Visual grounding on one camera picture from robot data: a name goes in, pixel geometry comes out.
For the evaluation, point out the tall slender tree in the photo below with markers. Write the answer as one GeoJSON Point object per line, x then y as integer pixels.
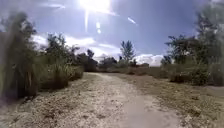
{"type": "Point", "coordinates": [127, 50]}

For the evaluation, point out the dry grass strip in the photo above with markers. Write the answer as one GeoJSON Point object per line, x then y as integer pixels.
{"type": "Point", "coordinates": [133, 70]}

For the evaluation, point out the pale gravel dirt path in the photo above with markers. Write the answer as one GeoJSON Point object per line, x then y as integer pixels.
{"type": "Point", "coordinates": [110, 100]}

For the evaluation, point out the row of bushes and trees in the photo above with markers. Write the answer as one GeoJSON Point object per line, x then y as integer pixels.
{"type": "Point", "coordinates": [63, 63]}

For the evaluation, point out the dry grass verge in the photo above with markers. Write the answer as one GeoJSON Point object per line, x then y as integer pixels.
{"type": "Point", "coordinates": [186, 96]}

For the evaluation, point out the cluster of trees and bushes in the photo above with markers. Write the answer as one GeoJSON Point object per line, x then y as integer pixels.
{"type": "Point", "coordinates": [200, 53]}

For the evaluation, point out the tall reed grass clump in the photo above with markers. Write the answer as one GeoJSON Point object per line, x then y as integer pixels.
{"type": "Point", "coordinates": [18, 63]}

